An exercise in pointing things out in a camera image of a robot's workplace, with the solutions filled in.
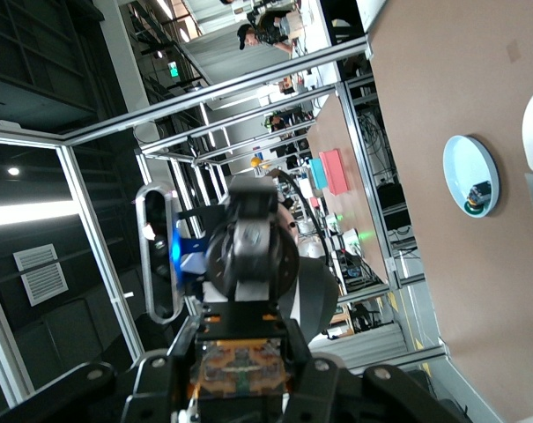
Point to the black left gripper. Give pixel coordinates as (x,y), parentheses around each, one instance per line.
(248,255)

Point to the white wall vent grille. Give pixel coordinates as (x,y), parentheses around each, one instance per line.
(39,273)

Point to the light blue round plate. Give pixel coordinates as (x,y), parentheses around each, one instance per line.
(460,167)

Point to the person in black cap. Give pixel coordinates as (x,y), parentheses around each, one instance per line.
(272,24)

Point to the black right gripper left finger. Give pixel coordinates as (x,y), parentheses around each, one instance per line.
(116,392)

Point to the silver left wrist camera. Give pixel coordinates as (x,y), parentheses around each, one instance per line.
(148,264)

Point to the teal flat box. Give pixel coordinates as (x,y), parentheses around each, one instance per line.
(317,174)

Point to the red flat box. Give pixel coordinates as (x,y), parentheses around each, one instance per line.
(334,172)

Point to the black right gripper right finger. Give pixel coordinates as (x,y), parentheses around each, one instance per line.
(358,396)

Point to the aluminium cell frame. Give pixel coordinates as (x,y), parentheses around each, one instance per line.
(248,81)

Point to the green exit sign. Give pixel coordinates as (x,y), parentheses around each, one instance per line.
(173,69)

